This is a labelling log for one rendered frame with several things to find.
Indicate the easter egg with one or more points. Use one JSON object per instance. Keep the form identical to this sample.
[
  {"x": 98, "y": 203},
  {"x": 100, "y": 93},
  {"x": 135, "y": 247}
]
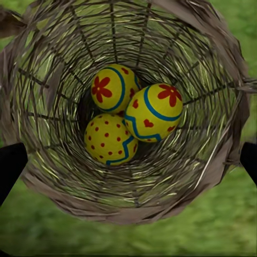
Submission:
[
  {"x": 112, "y": 88},
  {"x": 154, "y": 112},
  {"x": 108, "y": 141}
]

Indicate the wicker basket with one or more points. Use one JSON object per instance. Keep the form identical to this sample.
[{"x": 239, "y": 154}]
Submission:
[{"x": 184, "y": 183}]

